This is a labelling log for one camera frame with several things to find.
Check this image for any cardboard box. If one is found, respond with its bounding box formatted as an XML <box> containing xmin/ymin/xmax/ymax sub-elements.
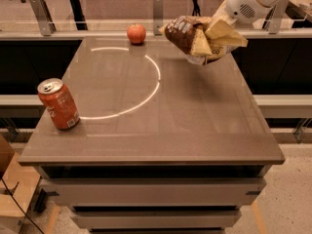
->
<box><xmin>0</xmin><ymin>136</ymin><xmax>40</xmax><ymax>234</ymax></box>

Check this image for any left metal railing bracket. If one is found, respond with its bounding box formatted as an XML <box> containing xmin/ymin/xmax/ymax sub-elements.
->
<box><xmin>29</xmin><ymin>0</ymin><xmax>56</xmax><ymax>36</ymax></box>

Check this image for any black floor cable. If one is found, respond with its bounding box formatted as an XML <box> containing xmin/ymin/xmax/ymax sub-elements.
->
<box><xmin>0</xmin><ymin>176</ymin><xmax>45</xmax><ymax>234</ymax></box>

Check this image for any brown sea salt chip bag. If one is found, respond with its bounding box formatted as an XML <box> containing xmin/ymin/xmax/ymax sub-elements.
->
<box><xmin>160</xmin><ymin>16</ymin><xmax>235</xmax><ymax>65</ymax></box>

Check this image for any orange soda can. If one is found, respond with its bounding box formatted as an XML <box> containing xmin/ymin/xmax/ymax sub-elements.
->
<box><xmin>37</xmin><ymin>78</ymin><xmax>79</xmax><ymax>130</ymax></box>

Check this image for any upper grey drawer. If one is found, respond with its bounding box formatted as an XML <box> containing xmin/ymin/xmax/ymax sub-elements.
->
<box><xmin>41</xmin><ymin>178</ymin><xmax>266</xmax><ymax>207</ymax></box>

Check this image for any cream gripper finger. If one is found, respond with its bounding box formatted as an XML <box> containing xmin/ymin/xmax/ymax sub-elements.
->
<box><xmin>205</xmin><ymin>19</ymin><xmax>248</xmax><ymax>47</ymax></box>
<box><xmin>190</xmin><ymin>28</ymin><xmax>212</xmax><ymax>56</ymax></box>

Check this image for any right metal railing bracket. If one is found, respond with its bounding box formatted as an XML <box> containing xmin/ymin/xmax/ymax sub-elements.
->
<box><xmin>262</xmin><ymin>0</ymin><xmax>290</xmax><ymax>34</ymax></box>

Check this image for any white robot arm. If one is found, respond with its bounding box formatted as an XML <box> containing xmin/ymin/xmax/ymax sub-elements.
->
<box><xmin>188</xmin><ymin>0</ymin><xmax>283</xmax><ymax>60</ymax></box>

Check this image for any middle metal railing bracket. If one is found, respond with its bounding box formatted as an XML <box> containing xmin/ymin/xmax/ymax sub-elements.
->
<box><xmin>153</xmin><ymin>0</ymin><xmax>164</xmax><ymax>35</ymax></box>

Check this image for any lower grey drawer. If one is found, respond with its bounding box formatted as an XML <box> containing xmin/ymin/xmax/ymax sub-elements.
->
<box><xmin>72</xmin><ymin>211</ymin><xmax>241</xmax><ymax>230</ymax></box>

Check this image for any red apple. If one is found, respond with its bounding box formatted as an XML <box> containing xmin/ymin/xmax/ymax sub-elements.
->
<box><xmin>127</xmin><ymin>23</ymin><xmax>146</xmax><ymax>45</ymax></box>

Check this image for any metal railing bracket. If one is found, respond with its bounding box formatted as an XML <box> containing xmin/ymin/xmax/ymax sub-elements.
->
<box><xmin>29</xmin><ymin>0</ymin><xmax>56</xmax><ymax>36</ymax></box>
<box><xmin>262</xmin><ymin>0</ymin><xmax>290</xmax><ymax>34</ymax></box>
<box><xmin>153</xmin><ymin>0</ymin><xmax>164</xmax><ymax>35</ymax></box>

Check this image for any black hanging cable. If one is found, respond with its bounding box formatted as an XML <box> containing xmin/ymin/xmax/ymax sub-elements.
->
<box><xmin>190</xmin><ymin>0</ymin><xmax>202</xmax><ymax>18</ymax></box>

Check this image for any grey drawer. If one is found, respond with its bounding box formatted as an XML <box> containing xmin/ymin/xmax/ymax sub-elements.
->
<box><xmin>72</xmin><ymin>211</ymin><xmax>241</xmax><ymax>230</ymax></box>
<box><xmin>41</xmin><ymin>178</ymin><xmax>266</xmax><ymax>207</ymax></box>

